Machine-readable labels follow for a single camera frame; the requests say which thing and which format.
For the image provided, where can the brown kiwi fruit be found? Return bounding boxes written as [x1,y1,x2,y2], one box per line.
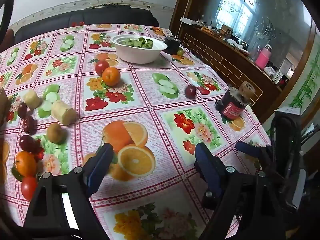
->
[46,123,64,144]

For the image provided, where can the pale sugarcane chunk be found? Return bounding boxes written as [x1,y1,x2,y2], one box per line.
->
[23,89,42,110]
[51,100,76,126]

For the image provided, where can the red tomato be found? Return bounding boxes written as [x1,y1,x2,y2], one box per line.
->
[95,60,110,76]
[21,177,37,201]

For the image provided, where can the mandarin with leaf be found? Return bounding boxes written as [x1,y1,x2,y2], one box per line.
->
[11,151,37,181]

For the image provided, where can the dark plum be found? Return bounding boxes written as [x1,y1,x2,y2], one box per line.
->
[20,134,35,152]
[184,85,196,100]

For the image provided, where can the red jujube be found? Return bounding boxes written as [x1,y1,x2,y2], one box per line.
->
[23,115,34,134]
[17,102,28,119]

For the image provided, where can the orange mandarin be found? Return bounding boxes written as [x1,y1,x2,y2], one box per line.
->
[102,67,120,87]

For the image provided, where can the dark jar with cork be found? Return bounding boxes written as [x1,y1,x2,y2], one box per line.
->
[215,81,255,122]

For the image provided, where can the floral fruit print tablecloth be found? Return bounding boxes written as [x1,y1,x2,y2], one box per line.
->
[1,24,270,239]

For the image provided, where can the wooden sideboard cabinet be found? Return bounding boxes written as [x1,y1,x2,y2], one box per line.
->
[179,23,281,124]

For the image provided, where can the pink container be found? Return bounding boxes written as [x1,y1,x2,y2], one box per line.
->
[255,44,272,69]

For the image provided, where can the cardboard tray box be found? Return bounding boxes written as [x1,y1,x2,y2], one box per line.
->
[0,88,10,127]

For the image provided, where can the green grape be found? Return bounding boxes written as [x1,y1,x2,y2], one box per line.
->
[177,49,183,56]

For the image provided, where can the white bowl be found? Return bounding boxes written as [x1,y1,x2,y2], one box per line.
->
[111,34,167,64]

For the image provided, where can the small black cup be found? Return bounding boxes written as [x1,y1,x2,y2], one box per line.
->
[163,36,181,55]

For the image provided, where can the green vegetables in bowl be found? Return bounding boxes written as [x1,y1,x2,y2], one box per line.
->
[119,37,153,49]

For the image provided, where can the red item on sofa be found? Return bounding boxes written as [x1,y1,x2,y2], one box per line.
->
[71,21,85,27]

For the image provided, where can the brown armchair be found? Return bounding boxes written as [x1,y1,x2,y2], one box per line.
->
[0,29,14,53]

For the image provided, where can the black leather sofa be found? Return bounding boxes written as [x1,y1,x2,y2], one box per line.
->
[14,5,159,44]

